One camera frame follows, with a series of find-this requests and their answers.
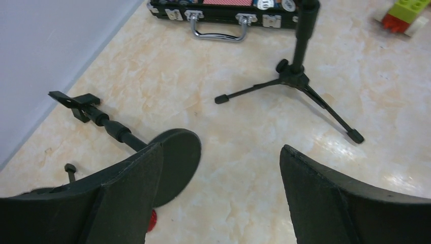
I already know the red playing card deck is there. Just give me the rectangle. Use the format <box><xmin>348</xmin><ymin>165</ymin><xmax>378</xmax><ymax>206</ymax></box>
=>
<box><xmin>203</xmin><ymin>0</ymin><xmax>253</xmax><ymax>6</ymax></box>

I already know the orange black chip stack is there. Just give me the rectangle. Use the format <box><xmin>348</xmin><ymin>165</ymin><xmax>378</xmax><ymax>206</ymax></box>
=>
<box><xmin>281</xmin><ymin>0</ymin><xmax>296</xmax><ymax>12</ymax></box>

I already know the red white chip stack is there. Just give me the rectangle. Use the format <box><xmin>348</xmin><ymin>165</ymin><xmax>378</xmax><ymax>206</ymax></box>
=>
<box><xmin>253</xmin><ymin>0</ymin><xmax>275</xmax><ymax>10</ymax></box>

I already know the black poker chip case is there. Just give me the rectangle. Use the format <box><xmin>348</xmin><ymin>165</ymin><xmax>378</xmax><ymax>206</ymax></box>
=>
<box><xmin>147</xmin><ymin>1</ymin><xmax>301</xmax><ymax>42</ymax></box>

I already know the black tripod mic stand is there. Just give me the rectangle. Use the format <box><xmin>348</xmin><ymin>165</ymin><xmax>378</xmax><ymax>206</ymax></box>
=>
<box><xmin>214</xmin><ymin>0</ymin><xmax>364</xmax><ymax>144</ymax></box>

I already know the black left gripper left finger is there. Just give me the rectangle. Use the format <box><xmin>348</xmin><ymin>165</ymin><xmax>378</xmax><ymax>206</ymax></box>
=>
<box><xmin>1</xmin><ymin>143</ymin><xmax>163</xmax><ymax>243</ymax></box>

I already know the black round base stand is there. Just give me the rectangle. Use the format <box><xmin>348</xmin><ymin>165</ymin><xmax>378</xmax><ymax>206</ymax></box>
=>
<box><xmin>48</xmin><ymin>91</ymin><xmax>202</xmax><ymax>207</ymax></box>

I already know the red glitter microphone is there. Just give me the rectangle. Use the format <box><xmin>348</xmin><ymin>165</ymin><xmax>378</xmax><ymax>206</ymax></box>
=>
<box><xmin>147</xmin><ymin>209</ymin><xmax>158</xmax><ymax>233</ymax></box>

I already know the shock mount tripod stand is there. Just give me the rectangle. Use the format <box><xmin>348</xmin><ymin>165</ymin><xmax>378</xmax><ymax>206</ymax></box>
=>
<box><xmin>64</xmin><ymin>163</ymin><xmax>77</xmax><ymax>183</ymax></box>

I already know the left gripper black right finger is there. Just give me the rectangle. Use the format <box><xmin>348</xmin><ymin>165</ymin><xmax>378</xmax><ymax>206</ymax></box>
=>
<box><xmin>280</xmin><ymin>145</ymin><xmax>430</xmax><ymax>243</ymax></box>

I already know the red toy car base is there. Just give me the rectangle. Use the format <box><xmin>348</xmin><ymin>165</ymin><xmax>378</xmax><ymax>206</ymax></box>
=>
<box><xmin>381</xmin><ymin>14</ymin><xmax>410</xmax><ymax>33</ymax></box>

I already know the lime green toy brick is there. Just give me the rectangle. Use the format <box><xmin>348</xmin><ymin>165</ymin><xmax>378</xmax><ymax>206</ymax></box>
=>
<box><xmin>387</xmin><ymin>0</ymin><xmax>430</xmax><ymax>23</ymax></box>

